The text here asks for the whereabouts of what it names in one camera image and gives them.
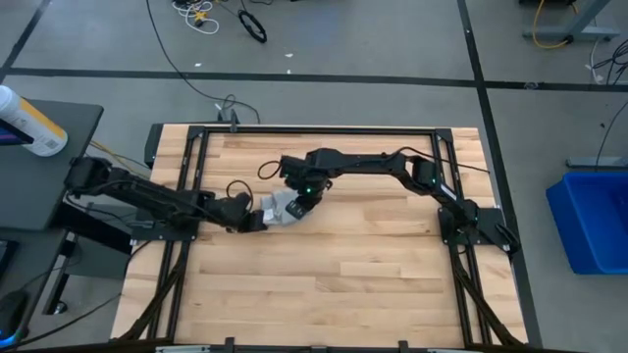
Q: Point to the black computer mouse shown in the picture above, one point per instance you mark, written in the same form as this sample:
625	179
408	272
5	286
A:
11	314

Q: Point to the grey table foot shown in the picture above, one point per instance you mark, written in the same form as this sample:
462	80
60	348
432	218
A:
584	33
598	163

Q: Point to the grey microfiber towel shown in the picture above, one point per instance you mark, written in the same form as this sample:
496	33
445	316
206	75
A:
277	206

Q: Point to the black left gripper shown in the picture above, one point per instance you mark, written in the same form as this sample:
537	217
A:
230	220

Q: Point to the desk leg base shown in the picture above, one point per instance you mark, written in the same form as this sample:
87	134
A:
98	255

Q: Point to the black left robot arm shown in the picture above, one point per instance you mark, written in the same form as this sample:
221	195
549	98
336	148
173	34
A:
147	196

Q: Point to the white bottle yellow label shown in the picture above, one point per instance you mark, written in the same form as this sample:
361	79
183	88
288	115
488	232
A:
34	127

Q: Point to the black device with screen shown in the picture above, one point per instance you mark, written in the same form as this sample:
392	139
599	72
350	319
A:
12	135

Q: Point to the black aluminium table frame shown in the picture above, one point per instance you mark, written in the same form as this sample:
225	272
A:
319	131

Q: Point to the black side table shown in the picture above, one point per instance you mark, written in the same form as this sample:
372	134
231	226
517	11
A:
29	196

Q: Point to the blue plastic bin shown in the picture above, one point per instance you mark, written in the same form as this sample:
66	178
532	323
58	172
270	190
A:
589	220

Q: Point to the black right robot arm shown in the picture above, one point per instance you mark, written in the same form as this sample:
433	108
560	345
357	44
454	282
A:
368	162

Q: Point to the dark grey desk top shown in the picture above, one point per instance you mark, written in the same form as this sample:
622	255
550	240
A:
34	265

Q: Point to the black table edge box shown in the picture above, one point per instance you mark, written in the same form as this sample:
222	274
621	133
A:
153	144

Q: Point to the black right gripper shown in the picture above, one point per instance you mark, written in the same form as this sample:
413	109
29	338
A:
311	192

